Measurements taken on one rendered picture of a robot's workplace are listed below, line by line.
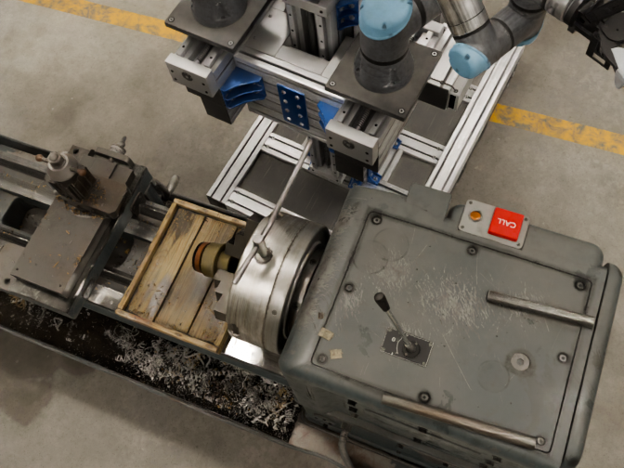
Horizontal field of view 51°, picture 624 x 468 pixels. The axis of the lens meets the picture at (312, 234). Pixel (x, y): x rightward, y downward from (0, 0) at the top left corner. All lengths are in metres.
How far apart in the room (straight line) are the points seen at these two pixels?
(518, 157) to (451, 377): 1.81
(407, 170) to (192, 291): 1.18
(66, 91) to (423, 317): 2.50
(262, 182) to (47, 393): 1.18
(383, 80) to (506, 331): 0.68
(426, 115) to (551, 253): 1.48
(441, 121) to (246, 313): 1.58
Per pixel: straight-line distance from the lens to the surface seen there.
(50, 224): 1.91
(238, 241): 1.52
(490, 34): 1.35
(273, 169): 2.68
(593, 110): 3.19
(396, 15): 1.52
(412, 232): 1.38
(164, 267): 1.83
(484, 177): 2.91
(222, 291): 1.51
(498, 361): 1.32
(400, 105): 1.65
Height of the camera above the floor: 2.52
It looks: 66 degrees down
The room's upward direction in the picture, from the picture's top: 11 degrees counter-clockwise
